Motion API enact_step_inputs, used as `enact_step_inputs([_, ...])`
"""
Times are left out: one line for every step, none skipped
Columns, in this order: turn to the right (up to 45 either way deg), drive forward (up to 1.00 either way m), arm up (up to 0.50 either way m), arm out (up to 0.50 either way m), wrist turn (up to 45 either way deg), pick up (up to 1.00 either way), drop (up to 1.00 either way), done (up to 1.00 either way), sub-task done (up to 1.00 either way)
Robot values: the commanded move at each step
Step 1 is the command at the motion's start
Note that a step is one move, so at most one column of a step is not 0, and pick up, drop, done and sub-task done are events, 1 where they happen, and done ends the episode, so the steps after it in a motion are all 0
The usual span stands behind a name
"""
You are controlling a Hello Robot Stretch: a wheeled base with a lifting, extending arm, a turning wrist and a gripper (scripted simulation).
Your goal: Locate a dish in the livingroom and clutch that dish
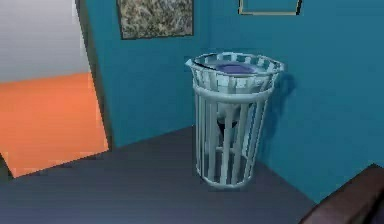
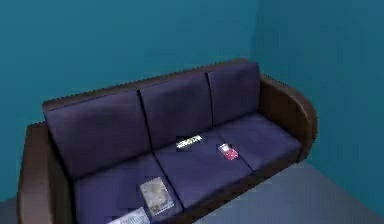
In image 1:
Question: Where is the pale blue slatted bin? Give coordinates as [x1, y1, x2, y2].
[184, 51, 286, 190]

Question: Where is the purple lining in bin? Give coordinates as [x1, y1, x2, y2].
[215, 62, 257, 76]

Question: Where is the grey speckled framed picture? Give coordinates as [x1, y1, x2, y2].
[116, 0, 195, 41]

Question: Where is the gold framed blue picture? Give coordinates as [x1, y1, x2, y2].
[237, 0, 304, 17]

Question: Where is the dark brown sofa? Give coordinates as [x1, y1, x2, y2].
[298, 163, 384, 224]

